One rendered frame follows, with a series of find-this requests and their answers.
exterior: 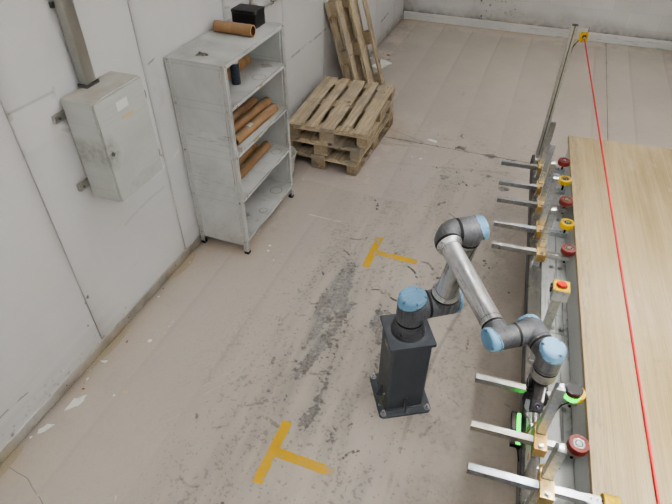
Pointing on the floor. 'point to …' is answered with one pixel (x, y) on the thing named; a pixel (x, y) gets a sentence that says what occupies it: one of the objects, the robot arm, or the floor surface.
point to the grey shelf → (255, 180)
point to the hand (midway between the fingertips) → (529, 411)
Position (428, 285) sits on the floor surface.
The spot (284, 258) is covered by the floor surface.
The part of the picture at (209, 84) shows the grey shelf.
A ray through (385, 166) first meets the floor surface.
